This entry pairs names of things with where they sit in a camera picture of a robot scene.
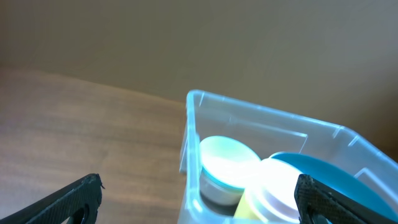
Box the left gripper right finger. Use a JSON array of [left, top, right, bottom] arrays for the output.
[[294, 174, 396, 224]]

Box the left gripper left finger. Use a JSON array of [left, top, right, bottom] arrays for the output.
[[1, 174, 103, 224]]

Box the pink cup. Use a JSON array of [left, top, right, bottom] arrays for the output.
[[245, 158, 302, 223]]

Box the light blue bowl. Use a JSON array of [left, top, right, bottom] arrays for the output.
[[200, 136, 261, 206]]

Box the clear plastic storage container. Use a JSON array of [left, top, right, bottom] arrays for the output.
[[178, 90, 397, 223]]

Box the yellow cup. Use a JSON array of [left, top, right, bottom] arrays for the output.
[[234, 190, 259, 220]]

